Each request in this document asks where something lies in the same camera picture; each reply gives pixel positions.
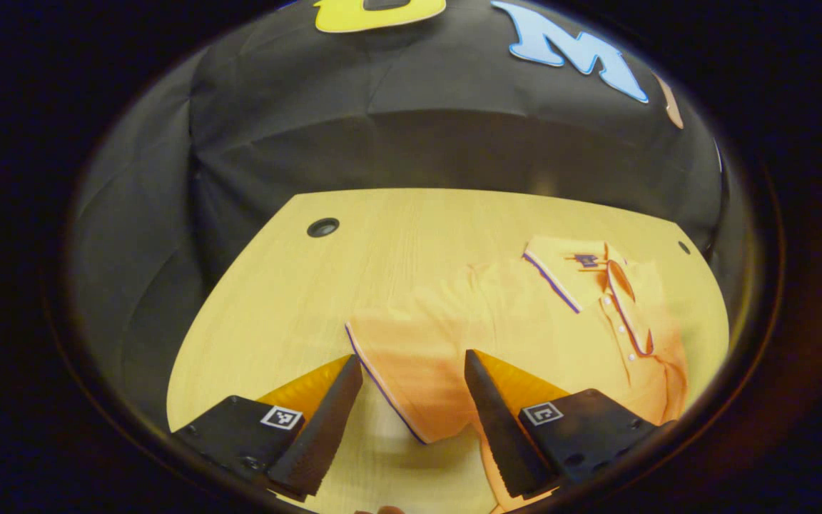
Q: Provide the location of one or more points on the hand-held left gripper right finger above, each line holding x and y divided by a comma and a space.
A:
500, 428

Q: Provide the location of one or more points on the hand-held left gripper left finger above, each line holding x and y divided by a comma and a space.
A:
325, 428

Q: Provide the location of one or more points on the orange T-shirt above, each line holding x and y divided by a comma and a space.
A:
496, 307

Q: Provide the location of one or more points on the black backdrop cloth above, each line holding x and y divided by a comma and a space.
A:
418, 135

